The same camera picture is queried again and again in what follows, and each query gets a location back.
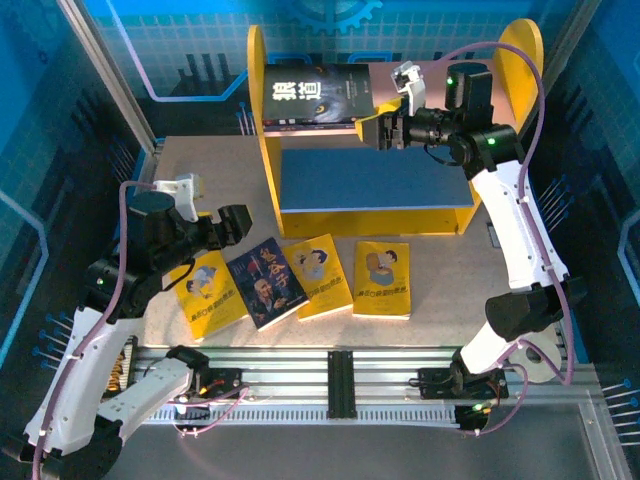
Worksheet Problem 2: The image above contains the black wolf cover book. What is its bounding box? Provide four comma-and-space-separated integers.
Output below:
261, 63, 377, 129

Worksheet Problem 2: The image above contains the yellow book boy witch print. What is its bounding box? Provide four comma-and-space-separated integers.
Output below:
280, 232, 355, 322

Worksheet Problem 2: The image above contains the yellow book backpack figure print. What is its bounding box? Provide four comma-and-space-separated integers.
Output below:
352, 240, 412, 320

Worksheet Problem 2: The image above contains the yellow bookshelf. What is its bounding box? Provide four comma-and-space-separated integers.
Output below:
248, 18, 545, 239

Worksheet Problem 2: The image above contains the blue table side strip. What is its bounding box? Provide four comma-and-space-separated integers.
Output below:
117, 147, 154, 211

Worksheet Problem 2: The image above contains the small black controller box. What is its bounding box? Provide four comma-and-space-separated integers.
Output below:
172, 397, 211, 431
455, 402, 496, 435

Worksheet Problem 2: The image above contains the white tape roll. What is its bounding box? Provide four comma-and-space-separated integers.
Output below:
501, 333, 565, 387

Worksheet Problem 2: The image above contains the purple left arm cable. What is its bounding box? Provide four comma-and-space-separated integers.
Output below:
29, 180, 251, 480

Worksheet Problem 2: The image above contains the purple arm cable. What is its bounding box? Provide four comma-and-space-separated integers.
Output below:
29, 180, 251, 480
424, 42, 576, 437

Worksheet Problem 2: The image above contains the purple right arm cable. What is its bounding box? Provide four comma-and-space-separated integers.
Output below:
424, 42, 576, 437

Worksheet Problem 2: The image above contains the aluminium enclosure post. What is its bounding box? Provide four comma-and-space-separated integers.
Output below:
55, 0, 160, 154
542, 0, 604, 101

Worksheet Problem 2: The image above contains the black wire terminal strip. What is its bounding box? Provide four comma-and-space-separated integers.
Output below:
105, 335, 137, 397

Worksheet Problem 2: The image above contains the aluminium rail frame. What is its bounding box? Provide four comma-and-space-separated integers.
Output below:
129, 343, 511, 407

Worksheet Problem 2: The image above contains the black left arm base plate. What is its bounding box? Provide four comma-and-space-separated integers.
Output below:
152, 366, 245, 401

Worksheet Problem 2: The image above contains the black rail bracket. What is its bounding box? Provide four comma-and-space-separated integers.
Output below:
325, 350, 357, 420

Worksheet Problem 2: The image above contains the grey slotted cable duct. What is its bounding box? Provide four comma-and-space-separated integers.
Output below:
139, 403, 461, 427

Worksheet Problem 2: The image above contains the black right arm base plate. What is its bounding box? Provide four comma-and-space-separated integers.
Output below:
417, 366, 510, 401

